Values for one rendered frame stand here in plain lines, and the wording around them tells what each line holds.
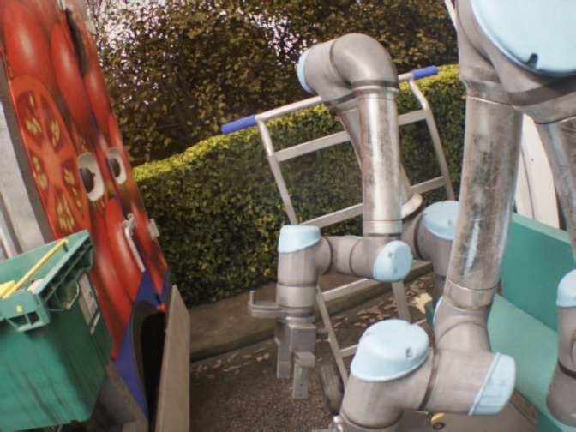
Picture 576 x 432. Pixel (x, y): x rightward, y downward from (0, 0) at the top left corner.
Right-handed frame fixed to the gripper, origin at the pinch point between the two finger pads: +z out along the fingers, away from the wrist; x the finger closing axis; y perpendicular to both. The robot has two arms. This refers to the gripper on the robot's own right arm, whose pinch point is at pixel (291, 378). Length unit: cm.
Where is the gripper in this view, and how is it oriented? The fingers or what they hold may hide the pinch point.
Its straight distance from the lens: 101.9
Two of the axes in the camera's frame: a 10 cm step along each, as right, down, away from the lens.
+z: -0.4, 10.0, 0.2
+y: 9.8, 0.3, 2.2
